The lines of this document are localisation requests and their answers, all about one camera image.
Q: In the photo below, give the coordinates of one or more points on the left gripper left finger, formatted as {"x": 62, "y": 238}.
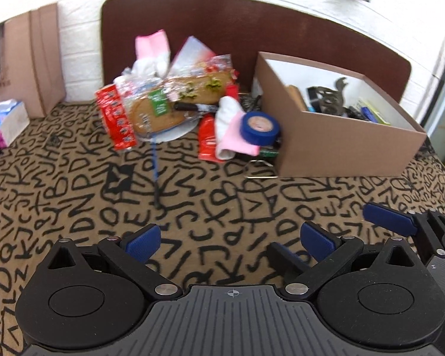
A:
{"x": 90, "y": 296}

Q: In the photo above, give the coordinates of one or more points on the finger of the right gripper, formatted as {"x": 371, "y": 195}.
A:
{"x": 285, "y": 263}
{"x": 385, "y": 217}

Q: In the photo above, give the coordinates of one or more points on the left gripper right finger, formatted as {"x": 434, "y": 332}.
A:
{"x": 381, "y": 298}

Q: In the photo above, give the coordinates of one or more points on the metal binder clip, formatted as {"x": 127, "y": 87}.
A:
{"x": 260, "y": 169}

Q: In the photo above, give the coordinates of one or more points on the yellow-green medicine box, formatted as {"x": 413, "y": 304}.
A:
{"x": 378, "y": 115}

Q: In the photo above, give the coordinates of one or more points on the blue cigarette box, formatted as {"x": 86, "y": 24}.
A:
{"x": 368, "y": 114}

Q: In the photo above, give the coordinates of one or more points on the letter-pattern brown blanket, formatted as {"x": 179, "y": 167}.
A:
{"x": 62, "y": 178}

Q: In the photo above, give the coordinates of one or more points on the pink cardboard storage box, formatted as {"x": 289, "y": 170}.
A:
{"x": 321, "y": 145}

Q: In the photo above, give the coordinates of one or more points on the blue tape roll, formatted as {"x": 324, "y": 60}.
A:
{"x": 258, "y": 128}

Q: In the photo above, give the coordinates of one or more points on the pink white sock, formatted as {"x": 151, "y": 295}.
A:
{"x": 152, "y": 55}
{"x": 227, "y": 124}

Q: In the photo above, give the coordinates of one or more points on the red snack packet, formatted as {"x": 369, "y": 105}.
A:
{"x": 115, "y": 119}

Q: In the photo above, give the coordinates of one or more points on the black marker pen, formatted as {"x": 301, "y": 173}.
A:
{"x": 182, "y": 106}

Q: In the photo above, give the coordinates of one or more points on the blue tissue pack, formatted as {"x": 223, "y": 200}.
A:
{"x": 13, "y": 121}

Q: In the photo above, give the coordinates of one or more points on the dark wooden headboard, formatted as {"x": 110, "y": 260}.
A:
{"x": 242, "y": 29}

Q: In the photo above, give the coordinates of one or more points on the pink paper shopping bag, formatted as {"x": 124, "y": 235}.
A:
{"x": 30, "y": 60}

